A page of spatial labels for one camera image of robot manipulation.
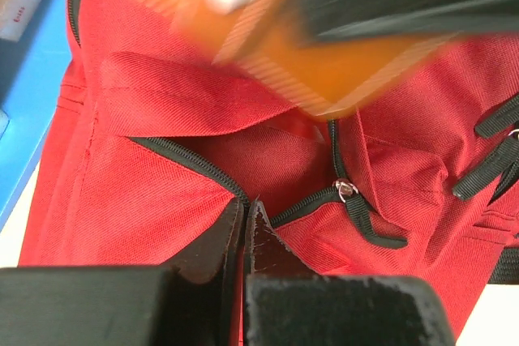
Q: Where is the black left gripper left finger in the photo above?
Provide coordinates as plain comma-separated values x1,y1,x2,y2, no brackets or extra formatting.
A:
1,199,244,345

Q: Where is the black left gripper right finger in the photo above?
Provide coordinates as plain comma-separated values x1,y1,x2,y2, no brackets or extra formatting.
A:
243,200,455,345

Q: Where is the brown leather wallet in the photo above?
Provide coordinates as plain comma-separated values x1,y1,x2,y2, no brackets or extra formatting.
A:
136,0,452,119

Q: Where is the red backpack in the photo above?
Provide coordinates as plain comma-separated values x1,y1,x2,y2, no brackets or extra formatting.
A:
19,0,518,334

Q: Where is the blue shelf unit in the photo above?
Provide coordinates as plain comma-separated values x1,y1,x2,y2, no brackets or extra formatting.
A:
1,0,71,225

